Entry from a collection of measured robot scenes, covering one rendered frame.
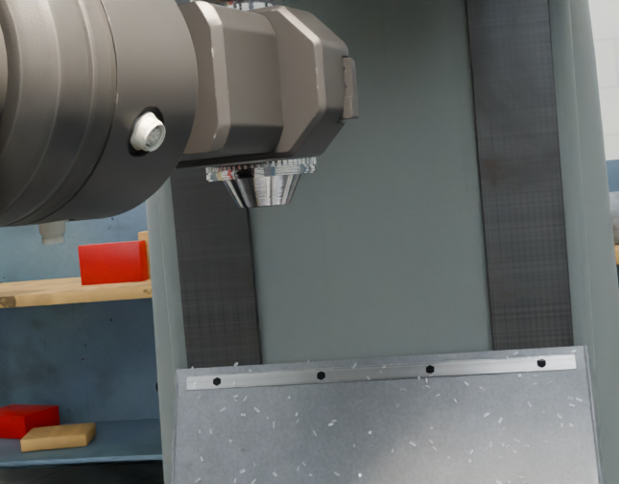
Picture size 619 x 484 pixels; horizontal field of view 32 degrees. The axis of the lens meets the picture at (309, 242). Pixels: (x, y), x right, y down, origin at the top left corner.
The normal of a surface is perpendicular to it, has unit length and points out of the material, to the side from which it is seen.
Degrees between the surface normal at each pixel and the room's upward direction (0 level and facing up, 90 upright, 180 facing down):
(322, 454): 64
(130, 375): 90
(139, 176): 137
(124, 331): 90
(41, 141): 110
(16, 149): 115
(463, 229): 90
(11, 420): 90
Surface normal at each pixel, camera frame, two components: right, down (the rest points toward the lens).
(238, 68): 0.88, -0.05
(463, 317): -0.16, 0.07
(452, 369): -0.18, -0.40
